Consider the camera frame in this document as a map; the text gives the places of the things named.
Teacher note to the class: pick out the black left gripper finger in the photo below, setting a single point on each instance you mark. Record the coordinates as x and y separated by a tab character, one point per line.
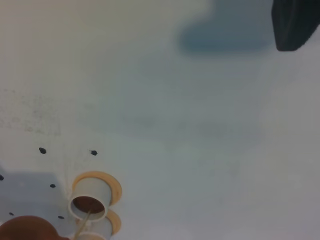
294	22

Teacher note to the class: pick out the brown clay teapot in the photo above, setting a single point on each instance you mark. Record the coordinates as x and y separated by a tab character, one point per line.
29	228

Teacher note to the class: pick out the orange near cup coaster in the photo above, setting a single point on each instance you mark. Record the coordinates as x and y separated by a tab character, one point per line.
112	182

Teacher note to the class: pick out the orange cup coaster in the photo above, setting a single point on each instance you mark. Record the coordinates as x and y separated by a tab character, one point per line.
115	221
112	182

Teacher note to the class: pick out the orange far cup coaster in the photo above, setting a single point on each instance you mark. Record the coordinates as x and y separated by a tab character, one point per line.
115	221

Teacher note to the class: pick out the white near teacup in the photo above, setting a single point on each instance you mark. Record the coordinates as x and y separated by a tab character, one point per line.
91	196

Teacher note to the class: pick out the white teacup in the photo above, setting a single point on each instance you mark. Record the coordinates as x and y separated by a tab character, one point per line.
91	196
98	230

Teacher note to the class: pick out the white far teacup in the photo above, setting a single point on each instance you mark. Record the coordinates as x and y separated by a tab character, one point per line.
98	230

